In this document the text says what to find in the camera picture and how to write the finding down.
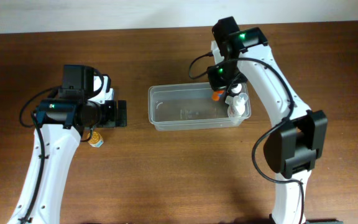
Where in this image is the dark bottle white cap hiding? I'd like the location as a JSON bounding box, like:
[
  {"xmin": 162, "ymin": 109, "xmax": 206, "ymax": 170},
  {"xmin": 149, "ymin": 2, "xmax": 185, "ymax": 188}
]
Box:
[{"xmin": 229, "ymin": 83, "xmax": 242, "ymax": 95}]

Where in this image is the orange tube white cap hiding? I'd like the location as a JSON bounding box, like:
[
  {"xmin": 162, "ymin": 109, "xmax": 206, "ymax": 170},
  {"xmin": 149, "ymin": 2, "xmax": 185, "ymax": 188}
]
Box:
[{"xmin": 211, "ymin": 90, "xmax": 224, "ymax": 101}]

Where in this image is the white spray bottle clear cap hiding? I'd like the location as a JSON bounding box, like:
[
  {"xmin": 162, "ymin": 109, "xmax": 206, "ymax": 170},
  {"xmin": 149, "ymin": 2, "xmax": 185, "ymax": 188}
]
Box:
[{"xmin": 225, "ymin": 93, "xmax": 249, "ymax": 118}]

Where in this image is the tiger balm jar gold lid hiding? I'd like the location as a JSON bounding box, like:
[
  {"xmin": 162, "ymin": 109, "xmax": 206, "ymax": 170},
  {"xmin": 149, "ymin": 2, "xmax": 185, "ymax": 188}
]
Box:
[{"xmin": 87, "ymin": 131, "xmax": 104, "ymax": 147}]

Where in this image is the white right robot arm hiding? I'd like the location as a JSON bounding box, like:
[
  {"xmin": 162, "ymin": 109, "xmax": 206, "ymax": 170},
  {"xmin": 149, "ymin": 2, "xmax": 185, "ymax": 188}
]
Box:
[{"xmin": 205, "ymin": 17, "xmax": 328, "ymax": 223}]

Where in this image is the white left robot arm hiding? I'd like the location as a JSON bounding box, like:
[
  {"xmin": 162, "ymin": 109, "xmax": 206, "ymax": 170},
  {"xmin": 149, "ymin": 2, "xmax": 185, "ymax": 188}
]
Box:
[{"xmin": 9, "ymin": 99, "xmax": 127, "ymax": 223}]

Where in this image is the clear plastic container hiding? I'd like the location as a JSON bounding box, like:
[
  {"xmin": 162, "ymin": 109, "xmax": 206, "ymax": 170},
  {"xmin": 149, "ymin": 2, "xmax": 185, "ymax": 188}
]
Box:
[{"xmin": 148, "ymin": 82, "xmax": 251, "ymax": 131}]

